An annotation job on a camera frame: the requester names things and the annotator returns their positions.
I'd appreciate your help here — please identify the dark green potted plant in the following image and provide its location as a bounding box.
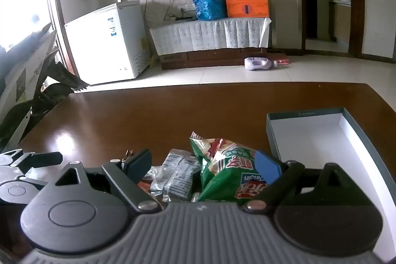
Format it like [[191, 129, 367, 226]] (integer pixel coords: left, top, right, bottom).
[[0, 50, 90, 148]]

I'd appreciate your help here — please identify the white chest freezer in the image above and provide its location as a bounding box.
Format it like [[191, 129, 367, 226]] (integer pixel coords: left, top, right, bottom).
[[64, 0, 151, 86]]

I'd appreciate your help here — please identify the kitchen counter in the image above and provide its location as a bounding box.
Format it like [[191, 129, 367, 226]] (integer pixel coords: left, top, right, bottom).
[[328, 0, 352, 42]]

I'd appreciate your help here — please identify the silver snack packet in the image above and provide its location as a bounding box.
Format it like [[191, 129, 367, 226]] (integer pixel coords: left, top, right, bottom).
[[145, 149, 201, 201]]

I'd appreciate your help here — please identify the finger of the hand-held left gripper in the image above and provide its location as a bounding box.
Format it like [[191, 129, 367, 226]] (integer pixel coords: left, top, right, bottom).
[[0, 149, 64, 182]]

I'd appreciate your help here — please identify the black power strip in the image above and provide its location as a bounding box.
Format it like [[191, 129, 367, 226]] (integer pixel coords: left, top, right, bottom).
[[167, 14, 198, 22]]

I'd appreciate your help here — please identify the grey cardboard box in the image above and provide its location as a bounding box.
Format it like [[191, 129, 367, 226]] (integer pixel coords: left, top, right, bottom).
[[266, 107, 396, 261]]

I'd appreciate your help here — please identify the green snack bag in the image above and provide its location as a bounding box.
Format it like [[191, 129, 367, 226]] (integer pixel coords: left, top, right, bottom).
[[189, 131, 280, 203]]

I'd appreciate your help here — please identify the white lace cabinet cloth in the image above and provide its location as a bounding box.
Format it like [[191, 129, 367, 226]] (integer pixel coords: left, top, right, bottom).
[[149, 17, 272, 56]]

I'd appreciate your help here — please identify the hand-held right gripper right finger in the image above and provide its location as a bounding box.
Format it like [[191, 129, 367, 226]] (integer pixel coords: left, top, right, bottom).
[[243, 150, 350, 215]]

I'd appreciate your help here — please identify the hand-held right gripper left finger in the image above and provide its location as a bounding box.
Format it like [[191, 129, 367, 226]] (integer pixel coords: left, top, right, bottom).
[[54, 149, 162, 214]]

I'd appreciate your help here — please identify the orange snack bar packet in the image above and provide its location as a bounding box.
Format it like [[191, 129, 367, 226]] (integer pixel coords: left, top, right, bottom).
[[138, 180, 155, 193]]

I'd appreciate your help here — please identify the brown wooden television cabinet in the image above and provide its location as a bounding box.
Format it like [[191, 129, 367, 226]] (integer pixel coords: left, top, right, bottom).
[[159, 47, 288, 71]]

